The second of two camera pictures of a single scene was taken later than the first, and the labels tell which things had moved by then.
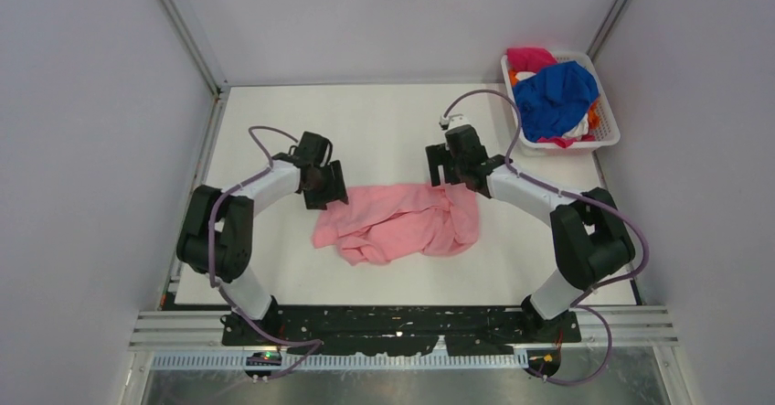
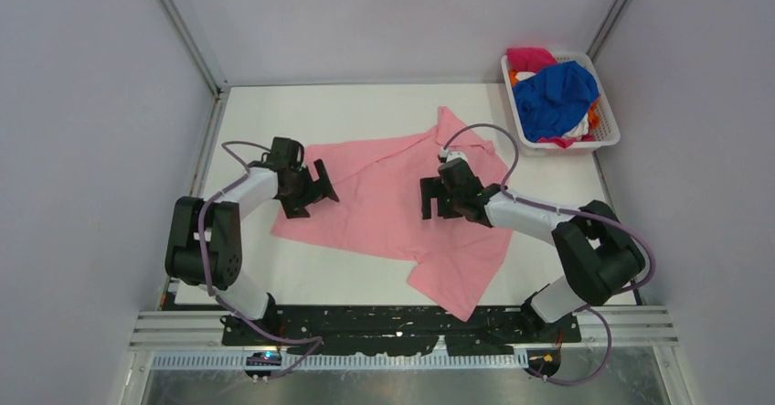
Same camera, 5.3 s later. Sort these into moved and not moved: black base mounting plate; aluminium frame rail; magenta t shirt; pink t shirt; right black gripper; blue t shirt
Moved: right black gripper; pink t shirt
Not moved: magenta t shirt; blue t shirt; black base mounting plate; aluminium frame rail
